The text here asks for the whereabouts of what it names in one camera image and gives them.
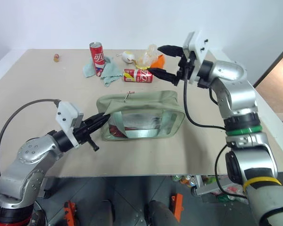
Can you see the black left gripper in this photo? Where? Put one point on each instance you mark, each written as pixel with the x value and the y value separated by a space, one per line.
pixel 83 134

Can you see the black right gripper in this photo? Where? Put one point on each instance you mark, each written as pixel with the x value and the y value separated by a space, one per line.
pixel 184 67

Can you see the green pouch with clear window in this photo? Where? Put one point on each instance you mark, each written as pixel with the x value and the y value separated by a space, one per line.
pixel 143 106

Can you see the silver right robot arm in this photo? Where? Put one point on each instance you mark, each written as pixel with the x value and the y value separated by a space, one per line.
pixel 240 99

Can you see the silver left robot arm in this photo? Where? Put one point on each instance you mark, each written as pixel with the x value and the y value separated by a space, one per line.
pixel 26 160

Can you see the red packet inside pouch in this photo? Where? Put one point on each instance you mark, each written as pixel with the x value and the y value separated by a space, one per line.
pixel 114 131

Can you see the white plush toy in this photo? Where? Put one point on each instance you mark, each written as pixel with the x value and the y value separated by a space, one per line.
pixel 127 57

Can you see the orange paper piece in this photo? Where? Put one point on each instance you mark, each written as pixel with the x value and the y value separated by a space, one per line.
pixel 159 61

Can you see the clear plastic bag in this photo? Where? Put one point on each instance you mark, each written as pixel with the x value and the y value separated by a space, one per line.
pixel 147 56

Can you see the short red cola can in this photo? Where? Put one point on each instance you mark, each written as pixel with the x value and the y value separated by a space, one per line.
pixel 138 75

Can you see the teal cloth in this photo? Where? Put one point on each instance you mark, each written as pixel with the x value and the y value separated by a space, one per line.
pixel 110 71

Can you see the tall red cola can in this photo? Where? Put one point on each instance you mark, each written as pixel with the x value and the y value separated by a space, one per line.
pixel 97 58

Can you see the orange clamp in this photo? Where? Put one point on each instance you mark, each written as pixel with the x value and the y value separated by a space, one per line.
pixel 178 207
pixel 69 212

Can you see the dark rounded shape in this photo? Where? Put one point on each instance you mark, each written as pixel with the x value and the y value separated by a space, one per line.
pixel 160 213

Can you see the brown wooden door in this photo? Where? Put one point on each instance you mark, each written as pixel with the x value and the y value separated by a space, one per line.
pixel 277 80

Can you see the box of drink cans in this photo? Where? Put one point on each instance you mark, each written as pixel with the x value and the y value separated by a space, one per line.
pixel 202 186

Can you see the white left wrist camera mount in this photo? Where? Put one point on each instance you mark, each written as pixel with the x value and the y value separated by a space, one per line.
pixel 68 117

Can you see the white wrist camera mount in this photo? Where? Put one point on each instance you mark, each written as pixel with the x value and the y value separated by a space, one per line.
pixel 198 51
pixel 68 117

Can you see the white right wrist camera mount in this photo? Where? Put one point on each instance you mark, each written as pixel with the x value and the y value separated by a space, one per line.
pixel 198 51

